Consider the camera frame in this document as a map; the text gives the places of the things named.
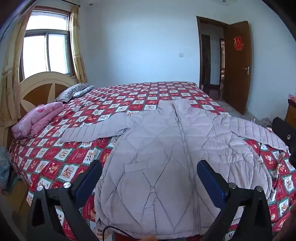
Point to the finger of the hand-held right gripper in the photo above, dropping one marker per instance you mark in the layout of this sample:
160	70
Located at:
283	132

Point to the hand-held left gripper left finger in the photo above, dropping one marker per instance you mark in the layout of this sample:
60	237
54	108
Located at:
89	183

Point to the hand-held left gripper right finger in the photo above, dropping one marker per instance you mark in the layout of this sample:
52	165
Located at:
210	183

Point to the light purple quilted jacket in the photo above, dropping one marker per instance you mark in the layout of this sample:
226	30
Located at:
161	150

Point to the wooden cabinet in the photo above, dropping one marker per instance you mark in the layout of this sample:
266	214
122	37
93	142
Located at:
291	115

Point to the grey cloth heap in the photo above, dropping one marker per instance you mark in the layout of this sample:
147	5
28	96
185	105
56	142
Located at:
265	122

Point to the brown wooden door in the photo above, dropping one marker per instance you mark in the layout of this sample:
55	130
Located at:
238	88

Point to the pink folded blanket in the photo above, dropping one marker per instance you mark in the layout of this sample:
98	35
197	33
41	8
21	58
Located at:
37	118

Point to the blue cloth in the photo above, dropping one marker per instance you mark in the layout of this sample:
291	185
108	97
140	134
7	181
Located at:
4	166

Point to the striped pillow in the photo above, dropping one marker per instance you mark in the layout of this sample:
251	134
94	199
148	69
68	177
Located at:
69	92

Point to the red printed bed sheet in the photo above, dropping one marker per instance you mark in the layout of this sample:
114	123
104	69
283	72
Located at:
138	97

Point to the red paper door decoration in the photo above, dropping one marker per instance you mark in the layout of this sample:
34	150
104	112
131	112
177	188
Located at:
237	43

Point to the cream and wood headboard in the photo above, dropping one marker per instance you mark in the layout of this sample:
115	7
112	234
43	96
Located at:
39	91

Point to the yellow patterned curtain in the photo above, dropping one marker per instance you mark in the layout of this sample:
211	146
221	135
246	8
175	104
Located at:
78	46
11	69

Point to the window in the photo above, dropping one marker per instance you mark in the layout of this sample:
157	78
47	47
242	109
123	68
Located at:
46	46

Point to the black curtain rod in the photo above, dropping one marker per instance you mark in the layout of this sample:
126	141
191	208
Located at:
71	2

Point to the dark wooden door frame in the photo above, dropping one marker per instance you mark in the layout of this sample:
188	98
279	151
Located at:
198	46

